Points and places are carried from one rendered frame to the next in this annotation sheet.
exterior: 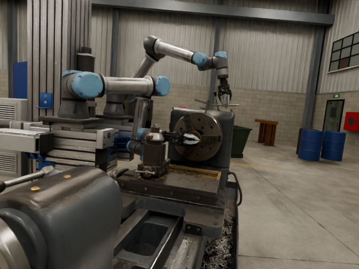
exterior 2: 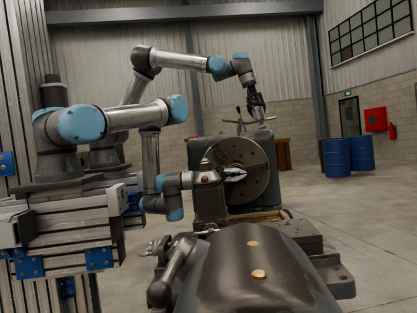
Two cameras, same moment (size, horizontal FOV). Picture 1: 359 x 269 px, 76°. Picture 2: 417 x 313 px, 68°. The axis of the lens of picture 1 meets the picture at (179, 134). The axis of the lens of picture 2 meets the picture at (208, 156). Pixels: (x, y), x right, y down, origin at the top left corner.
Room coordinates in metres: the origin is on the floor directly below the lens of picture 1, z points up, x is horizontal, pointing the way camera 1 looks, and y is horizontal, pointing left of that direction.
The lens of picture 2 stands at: (0.09, 0.22, 1.23)
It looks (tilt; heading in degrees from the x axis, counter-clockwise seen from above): 3 degrees down; 351
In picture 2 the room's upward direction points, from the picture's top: 7 degrees counter-clockwise
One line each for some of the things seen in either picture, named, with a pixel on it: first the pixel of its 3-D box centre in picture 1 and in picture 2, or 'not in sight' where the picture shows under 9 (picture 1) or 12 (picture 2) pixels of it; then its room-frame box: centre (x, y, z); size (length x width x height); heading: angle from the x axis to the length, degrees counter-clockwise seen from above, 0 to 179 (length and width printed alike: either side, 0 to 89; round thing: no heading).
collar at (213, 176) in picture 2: (154, 135); (206, 176); (0.92, 0.10, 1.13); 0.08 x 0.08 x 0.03
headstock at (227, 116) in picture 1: (203, 133); (231, 166); (1.89, -0.20, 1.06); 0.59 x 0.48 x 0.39; 166
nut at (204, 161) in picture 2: (155, 128); (205, 164); (0.92, 0.10, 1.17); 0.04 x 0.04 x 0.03
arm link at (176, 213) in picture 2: (145, 151); (170, 206); (1.36, 0.20, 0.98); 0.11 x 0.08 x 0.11; 43
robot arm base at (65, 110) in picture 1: (73, 108); (58, 164); (1.18, 0.55, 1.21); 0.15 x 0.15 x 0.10
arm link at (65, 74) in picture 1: (75, 85); (54, 129); (1.18, 0.55, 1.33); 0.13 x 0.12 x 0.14; 43
